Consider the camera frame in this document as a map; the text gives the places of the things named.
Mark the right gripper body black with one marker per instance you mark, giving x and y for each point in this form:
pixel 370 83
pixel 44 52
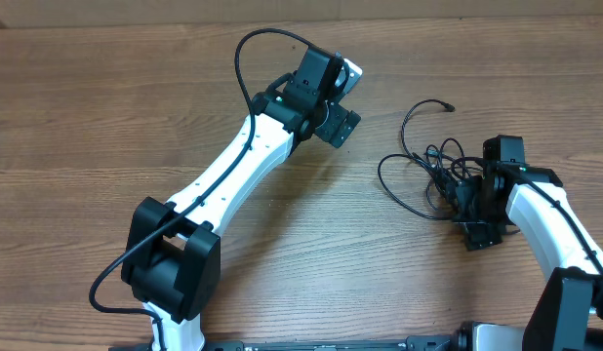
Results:
pixel 482 217

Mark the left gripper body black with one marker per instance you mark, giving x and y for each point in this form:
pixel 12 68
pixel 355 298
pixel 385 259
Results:
pixel 336 128

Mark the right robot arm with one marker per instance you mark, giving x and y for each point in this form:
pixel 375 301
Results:
pixel 511 192

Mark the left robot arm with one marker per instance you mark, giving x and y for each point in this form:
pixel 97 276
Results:
pixel 175 246

